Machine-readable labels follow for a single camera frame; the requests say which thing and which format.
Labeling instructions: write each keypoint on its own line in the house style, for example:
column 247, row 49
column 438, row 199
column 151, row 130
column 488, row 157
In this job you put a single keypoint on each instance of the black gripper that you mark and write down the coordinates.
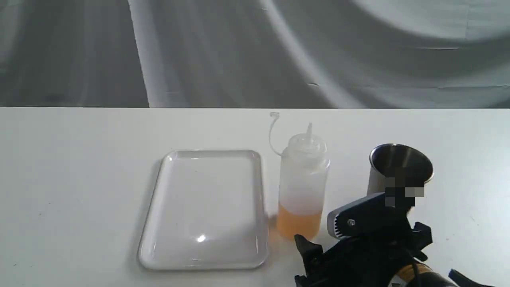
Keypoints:
column 367, row 261

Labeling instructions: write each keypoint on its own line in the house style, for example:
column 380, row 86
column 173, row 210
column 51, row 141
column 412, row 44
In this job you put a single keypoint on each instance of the translucent squeeze bottle amber liquid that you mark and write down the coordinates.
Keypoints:
column 303, row 174

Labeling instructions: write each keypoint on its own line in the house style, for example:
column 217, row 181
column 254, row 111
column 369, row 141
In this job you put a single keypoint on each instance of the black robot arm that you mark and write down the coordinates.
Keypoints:
column 454, row 278

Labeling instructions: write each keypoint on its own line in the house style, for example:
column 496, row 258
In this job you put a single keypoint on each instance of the stainless steel cup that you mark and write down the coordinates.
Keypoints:
column 398, row 169

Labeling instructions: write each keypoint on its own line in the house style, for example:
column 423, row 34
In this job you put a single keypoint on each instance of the white plastic tray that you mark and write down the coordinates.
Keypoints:
column 207, row 212

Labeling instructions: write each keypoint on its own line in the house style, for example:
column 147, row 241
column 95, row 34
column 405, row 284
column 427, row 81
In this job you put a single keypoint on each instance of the grey backdrop cloth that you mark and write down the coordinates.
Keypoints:
column 255, row 53

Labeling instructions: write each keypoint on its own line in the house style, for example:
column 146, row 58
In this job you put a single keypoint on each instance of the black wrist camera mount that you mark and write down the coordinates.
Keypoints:
column 368, row 215

